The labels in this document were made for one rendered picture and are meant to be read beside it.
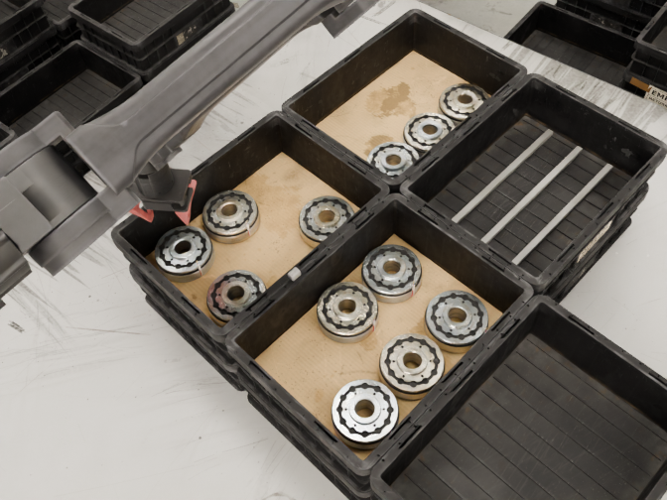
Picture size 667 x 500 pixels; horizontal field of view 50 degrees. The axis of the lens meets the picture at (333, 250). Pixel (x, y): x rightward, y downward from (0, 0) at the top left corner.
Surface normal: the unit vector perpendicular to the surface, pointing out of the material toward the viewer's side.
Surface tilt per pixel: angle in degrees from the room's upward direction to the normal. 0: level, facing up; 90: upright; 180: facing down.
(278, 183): 0
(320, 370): 0
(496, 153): 0
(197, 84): 42
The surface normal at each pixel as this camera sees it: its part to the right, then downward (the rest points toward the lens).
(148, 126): 0.30, 0.04
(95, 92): -0.05, -0.56
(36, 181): 0.46, -0.11
